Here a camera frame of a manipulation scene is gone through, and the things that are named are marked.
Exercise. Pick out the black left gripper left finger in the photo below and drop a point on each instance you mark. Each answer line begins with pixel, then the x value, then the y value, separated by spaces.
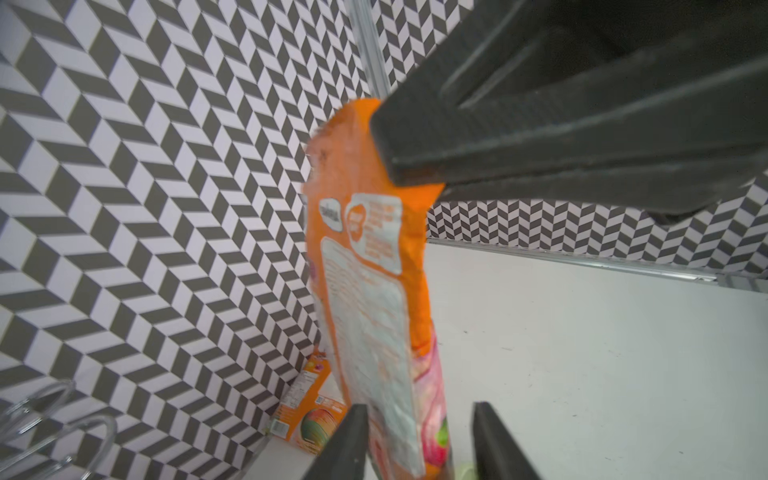
pixel 344 456

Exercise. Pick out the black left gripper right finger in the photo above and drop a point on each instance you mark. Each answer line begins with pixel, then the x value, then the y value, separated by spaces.
pixel 497 454

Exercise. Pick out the orange candy bag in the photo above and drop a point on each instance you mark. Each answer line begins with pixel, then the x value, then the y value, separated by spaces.
pixel 312 408
pixel 366 240

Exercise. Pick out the chrome glass holder stand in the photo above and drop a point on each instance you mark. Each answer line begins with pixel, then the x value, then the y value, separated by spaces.
pixel 35 412

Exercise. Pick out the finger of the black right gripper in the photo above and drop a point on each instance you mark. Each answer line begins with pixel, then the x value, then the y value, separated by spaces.
pixel 655 105

